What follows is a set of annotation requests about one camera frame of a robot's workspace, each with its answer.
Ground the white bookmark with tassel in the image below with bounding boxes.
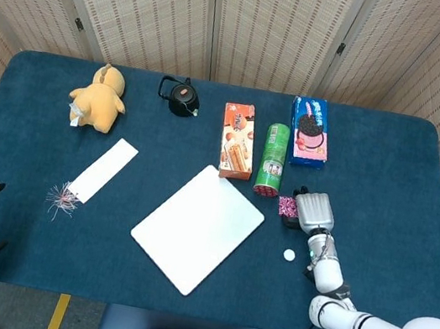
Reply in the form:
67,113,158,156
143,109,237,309
41,126,141,235

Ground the black teapot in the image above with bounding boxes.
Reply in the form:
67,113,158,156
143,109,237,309
154,72,207,121

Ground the woven folding screen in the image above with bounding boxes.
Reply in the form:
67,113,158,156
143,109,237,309
0,0,440,226

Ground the blue cookie box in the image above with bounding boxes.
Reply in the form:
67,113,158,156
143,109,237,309
282,94,338,171

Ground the blue tablecloth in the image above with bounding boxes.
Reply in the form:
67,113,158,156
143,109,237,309
0,43,440,329

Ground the orange egg roll box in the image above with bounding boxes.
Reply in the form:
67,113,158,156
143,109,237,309
212,99,265,184

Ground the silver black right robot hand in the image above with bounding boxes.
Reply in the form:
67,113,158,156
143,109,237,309
279,182,342,240

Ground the yellow plush toy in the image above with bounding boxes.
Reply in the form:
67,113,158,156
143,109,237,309
63,57,134,138

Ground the green chips can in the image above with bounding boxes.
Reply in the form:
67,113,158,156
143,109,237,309
250,119,293,201

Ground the white magnetic board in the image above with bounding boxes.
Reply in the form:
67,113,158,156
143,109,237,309
120,153,273,309

